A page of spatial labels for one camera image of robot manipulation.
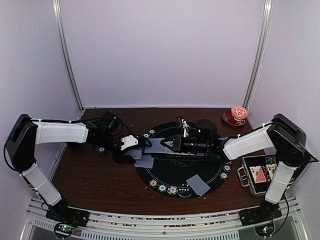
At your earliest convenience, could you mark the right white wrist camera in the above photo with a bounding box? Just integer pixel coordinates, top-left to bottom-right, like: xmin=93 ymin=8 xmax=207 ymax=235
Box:
xmin=175 ymin=116 xmax=190 ymax=138

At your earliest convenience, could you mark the aluminium frame post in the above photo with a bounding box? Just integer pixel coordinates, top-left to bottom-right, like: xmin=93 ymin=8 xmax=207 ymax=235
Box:
xmin=51 ymin=0 xmax=85 ymax=118
xmin=242 ymin=0 xmax=273 ymax=110

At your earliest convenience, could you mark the left aluminium frame post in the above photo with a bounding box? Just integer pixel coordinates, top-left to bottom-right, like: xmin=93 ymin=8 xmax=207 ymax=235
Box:
xmin=51 ymin=0 xmax=85 ymax=118

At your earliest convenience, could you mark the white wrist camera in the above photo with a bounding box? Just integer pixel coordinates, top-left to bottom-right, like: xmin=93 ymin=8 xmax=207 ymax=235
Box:
xmin=120 ymin=135 xmax=139 ymax=151
xmin=175 ymin=116 xmax=190 ymax=138

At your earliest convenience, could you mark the blue-backed playing card deck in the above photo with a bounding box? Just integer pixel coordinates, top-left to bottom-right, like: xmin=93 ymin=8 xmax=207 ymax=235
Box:
xmin=125 ymin=148 xmax=143 ymax=160

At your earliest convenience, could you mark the front aluminium rail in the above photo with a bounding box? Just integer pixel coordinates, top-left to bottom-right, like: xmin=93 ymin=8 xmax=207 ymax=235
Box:
xmin=18 ymin=197 xmax=311 ymax=240

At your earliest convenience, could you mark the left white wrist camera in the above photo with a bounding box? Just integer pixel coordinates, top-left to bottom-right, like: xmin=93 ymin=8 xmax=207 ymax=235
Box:
xmin=120 ymin=135 xmax=139 ymax=151

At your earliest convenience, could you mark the red white patterned tea bowl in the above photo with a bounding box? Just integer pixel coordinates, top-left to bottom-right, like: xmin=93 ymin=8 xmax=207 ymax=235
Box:
xmin=231 ymin=106 xmax=249 ymax=121

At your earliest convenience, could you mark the right aluminium frame post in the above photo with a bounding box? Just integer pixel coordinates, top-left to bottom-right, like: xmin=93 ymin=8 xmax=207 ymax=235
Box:
xmin=242 ymin=0 xmax=273 ymax=110

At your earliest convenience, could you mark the round black poker mat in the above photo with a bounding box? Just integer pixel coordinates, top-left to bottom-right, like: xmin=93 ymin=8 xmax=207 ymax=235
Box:
xmin=136 ymin=122 xmax=232 ymax=198

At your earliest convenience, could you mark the red floral saucer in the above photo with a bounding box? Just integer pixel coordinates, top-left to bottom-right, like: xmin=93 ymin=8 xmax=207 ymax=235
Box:
xmin=221 ymin=110 xmax=247 ymax=127

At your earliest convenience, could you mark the red card deck in case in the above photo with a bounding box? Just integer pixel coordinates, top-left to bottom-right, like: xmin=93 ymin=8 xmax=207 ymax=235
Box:
xmin=249 ymin=166 xmax=267 ymax=184

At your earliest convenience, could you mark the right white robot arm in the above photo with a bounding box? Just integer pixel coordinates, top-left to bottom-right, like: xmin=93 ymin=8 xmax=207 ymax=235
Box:
xmin=160 ymin=114 xmax=318 ymax=221

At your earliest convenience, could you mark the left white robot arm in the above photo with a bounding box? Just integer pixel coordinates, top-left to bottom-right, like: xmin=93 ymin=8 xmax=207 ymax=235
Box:
xmin=3 ymin=111 xmax=141 ymax=222

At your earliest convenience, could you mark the aluminium poker chip case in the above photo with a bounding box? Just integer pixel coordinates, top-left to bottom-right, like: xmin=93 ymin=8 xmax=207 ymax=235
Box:
xmin=228 ymin=138 xmax=311 ymax=203

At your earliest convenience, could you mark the dealt blue-backed card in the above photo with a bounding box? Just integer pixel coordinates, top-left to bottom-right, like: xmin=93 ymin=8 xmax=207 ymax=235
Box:
xmin=134 ymin=156 xmax=154 ymax=169
xmin=192 ymin=181 xmax=211 ymax=197
xmin=186 ymin=174 xmax=205 ymax=189

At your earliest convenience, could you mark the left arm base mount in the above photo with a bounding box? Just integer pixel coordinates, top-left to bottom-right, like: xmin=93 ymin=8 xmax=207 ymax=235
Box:
xmin=45 ymin=203 xmax=90 ymax=240

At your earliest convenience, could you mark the clear round dealer button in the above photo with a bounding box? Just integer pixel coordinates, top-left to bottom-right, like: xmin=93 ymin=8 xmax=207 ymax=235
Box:
xmin=177 ymin=183 xmax=193 ymax=198

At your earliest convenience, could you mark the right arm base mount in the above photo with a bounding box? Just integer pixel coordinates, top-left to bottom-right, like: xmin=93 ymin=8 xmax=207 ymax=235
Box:
xmin=239 ymin=204 xmax=282 ymax=238

